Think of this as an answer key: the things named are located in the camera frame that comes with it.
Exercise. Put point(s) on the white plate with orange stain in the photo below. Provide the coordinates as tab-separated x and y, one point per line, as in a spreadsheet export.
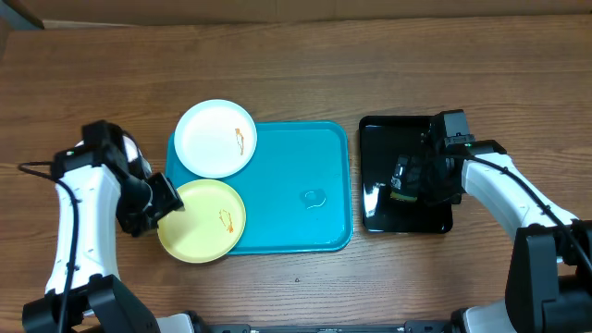
215	139

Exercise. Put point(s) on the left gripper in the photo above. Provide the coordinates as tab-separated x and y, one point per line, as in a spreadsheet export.
169	201

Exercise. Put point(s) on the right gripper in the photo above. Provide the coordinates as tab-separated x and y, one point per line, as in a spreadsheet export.
454	197

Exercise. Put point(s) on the green yellow sponge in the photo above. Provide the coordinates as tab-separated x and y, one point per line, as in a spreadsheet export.
405	181

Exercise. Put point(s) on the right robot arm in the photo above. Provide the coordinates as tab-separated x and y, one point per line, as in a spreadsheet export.
548	287

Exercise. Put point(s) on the yellow plate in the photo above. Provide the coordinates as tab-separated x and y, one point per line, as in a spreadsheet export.
210	224

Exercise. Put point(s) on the teal plastic tray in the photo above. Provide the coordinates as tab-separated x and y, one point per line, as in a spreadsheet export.
296	190

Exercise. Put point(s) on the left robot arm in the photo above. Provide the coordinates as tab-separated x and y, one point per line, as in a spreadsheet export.
102	184

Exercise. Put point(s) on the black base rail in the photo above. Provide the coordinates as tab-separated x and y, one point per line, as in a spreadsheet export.
411	326

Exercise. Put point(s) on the black water tray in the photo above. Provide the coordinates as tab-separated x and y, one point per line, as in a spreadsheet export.
382	139

